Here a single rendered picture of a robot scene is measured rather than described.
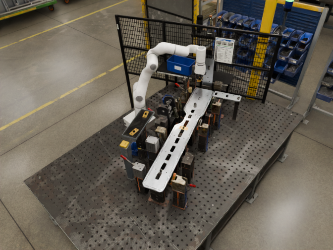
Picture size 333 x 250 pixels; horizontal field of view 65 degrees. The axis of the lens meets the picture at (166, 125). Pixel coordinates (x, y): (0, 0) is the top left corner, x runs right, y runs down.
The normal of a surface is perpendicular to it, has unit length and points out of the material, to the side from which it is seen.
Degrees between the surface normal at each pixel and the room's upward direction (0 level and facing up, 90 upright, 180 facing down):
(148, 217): 0
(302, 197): 0
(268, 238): 0
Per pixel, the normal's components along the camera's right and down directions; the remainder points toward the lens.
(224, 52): -0.39, 0.65
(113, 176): -0.05, -0.73
